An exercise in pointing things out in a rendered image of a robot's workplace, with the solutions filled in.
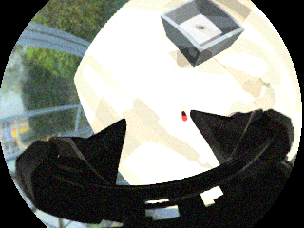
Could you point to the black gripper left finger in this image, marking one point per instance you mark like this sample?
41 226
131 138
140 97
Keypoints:
101 152

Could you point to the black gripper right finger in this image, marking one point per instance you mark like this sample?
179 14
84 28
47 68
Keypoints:
223 134

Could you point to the red peg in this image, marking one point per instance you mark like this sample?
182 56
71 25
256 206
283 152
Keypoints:
183 116

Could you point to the black open box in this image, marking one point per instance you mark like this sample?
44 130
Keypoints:
195 54

